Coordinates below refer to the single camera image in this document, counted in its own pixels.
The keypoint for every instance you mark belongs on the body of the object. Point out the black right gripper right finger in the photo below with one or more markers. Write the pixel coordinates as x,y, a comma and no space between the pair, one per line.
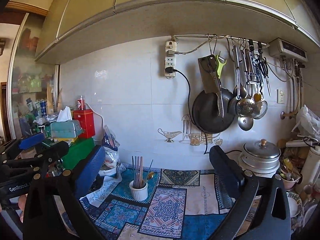
272,217

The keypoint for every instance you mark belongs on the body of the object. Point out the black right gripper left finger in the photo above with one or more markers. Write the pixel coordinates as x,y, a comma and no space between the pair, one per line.
42,219

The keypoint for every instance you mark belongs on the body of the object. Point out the left human hand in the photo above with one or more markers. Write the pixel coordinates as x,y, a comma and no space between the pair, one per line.
21,204

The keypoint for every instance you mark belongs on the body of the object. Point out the white rice cooker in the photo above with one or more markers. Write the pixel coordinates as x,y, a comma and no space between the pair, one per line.
261,157

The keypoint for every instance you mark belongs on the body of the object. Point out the green storage box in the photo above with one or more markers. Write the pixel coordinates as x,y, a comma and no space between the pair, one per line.
78,150

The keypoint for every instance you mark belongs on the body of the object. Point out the teal tissue box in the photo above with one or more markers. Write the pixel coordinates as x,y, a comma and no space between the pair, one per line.
68,129

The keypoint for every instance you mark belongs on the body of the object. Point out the red tin box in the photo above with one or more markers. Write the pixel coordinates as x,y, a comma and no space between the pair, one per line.
86,119

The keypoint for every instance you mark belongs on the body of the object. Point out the patterned blue table mat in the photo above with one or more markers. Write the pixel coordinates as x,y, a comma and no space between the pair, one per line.
180,205

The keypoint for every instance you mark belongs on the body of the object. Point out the red white can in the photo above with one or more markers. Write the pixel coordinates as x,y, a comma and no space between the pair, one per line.
81,103

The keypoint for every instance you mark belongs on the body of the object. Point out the grey chopstick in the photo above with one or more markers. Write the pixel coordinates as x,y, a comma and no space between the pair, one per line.
134,170

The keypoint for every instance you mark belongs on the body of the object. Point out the white blue plastic bag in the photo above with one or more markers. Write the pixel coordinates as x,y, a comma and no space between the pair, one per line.
110,146

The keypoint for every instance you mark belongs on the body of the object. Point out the white ribbed ceramic cup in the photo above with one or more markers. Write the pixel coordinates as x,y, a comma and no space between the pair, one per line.
139,194

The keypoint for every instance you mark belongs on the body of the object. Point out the hanging steel ladle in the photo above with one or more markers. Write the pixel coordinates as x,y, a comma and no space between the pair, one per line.
245,122

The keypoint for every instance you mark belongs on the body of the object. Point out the pink chopstick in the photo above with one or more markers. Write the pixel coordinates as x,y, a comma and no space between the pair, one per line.
141,172

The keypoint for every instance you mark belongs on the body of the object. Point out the gold spoon in cup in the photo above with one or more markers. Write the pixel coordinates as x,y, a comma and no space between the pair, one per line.
148,174

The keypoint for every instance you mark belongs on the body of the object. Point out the hanging slotted ladle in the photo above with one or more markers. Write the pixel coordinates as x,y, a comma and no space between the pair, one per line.
245,106

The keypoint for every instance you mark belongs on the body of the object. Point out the black hanging wok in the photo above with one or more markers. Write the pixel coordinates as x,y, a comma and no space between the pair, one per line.
206,115

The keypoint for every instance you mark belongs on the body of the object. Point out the hanging scissors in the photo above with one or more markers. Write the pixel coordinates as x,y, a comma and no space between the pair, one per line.
263,66

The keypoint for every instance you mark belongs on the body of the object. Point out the hanging cleaver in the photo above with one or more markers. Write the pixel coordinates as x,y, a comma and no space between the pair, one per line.
208,70

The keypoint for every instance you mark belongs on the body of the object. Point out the white water heater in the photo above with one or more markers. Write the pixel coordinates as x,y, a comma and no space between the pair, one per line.
280,47

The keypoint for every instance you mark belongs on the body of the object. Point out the white power strip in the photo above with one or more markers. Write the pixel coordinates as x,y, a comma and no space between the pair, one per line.
170,58

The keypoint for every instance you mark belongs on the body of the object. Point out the yellow wall cabinet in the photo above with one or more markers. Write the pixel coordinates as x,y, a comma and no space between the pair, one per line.
74,28

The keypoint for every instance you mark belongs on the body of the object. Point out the green handled peeler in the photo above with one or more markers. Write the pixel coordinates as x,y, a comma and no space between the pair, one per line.
220,62

